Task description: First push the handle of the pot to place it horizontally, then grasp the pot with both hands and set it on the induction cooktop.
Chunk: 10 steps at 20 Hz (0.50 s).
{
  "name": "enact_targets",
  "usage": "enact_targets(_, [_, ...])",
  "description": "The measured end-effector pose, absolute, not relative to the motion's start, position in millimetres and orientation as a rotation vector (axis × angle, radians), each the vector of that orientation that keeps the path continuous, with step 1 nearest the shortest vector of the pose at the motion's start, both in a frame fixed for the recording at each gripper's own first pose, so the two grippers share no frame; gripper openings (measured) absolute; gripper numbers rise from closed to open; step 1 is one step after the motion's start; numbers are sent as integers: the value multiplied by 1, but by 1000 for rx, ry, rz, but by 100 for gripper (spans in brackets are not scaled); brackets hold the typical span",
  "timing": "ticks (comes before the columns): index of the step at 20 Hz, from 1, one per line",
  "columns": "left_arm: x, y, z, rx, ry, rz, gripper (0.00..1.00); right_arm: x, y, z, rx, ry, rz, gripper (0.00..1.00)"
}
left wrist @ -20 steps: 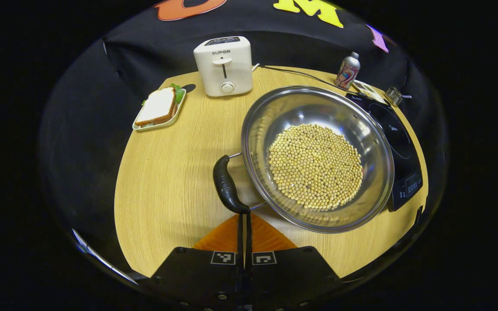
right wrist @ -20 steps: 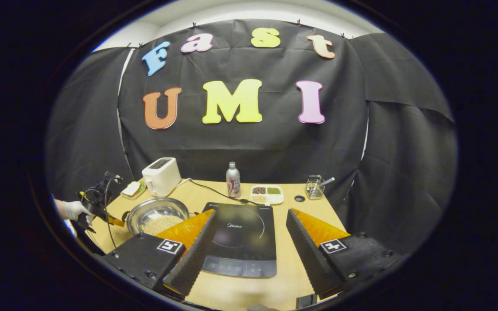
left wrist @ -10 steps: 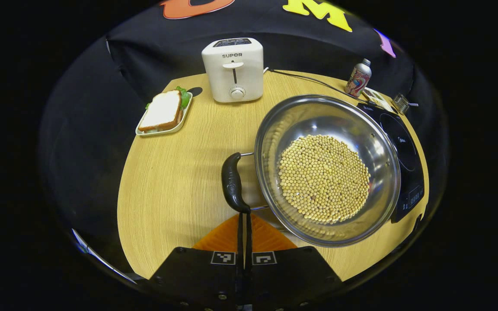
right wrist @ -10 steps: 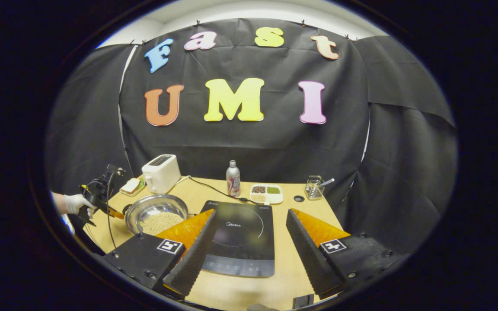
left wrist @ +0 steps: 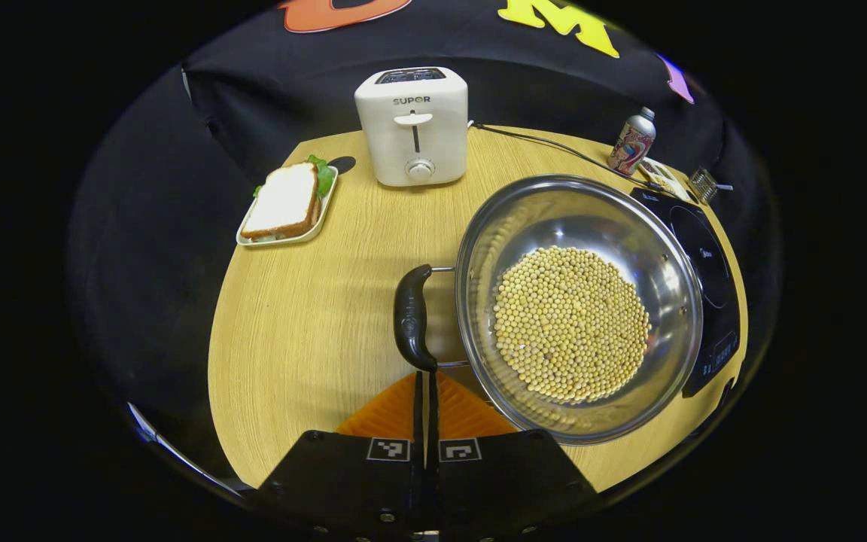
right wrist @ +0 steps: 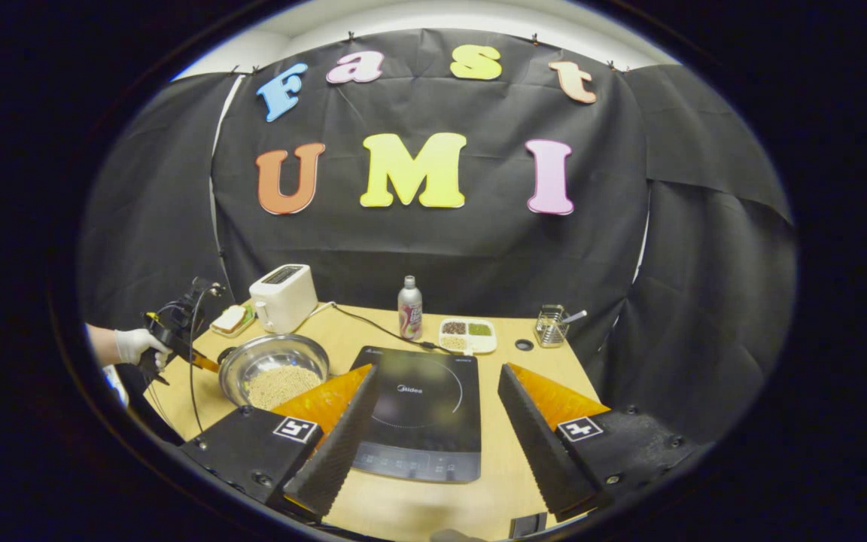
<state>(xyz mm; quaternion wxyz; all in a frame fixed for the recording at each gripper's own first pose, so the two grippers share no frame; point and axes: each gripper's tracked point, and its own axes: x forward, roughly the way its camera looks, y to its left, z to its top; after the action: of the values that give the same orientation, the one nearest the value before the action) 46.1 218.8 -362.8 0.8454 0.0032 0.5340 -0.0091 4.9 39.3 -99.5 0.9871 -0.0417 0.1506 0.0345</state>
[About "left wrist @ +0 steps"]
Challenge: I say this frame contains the silver printed bottle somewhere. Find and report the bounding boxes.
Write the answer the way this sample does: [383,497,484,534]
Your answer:
[607,107,658,178]

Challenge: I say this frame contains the white toaster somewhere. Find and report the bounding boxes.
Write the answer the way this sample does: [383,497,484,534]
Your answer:
[354,66,470,187]

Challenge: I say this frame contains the pile of soybeans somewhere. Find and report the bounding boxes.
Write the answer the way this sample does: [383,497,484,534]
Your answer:
[492,245,651,403]

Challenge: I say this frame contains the wire mesh holder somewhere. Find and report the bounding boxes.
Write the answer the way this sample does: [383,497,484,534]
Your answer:
[688,167,720,206]

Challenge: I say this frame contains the stainless steel pot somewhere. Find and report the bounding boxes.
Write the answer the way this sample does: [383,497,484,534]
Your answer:
[394,175,705,446]

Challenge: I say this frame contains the white divided seasoning dish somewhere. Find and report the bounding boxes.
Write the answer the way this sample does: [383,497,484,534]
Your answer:
[640,158,694,202]

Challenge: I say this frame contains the black induction cooktop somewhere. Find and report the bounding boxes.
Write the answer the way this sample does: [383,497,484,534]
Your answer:
[629,187,741,398]

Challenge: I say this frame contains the white rectangular plate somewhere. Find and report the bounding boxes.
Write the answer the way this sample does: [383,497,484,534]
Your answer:
[236,164,339,248]

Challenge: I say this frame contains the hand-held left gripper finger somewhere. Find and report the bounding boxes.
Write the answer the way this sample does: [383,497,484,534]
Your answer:
[427,370,600,542]
[257,370,428,542]

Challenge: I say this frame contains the black power cable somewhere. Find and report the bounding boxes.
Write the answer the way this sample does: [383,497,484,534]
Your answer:
[471,123,660,189]

